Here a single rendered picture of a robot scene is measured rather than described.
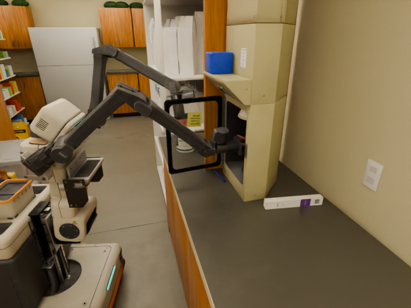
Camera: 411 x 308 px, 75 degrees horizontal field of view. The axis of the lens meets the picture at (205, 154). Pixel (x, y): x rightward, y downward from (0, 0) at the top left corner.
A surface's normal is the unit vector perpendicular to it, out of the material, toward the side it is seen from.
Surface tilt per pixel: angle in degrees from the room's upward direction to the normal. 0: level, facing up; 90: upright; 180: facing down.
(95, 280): 0
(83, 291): 0
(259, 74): 90
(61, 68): 90
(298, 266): 0
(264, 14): 90
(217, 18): 90
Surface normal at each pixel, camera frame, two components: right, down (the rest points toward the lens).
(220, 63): 0.27, 0.39
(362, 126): -0.96, 0.11
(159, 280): 0.00, -0.91
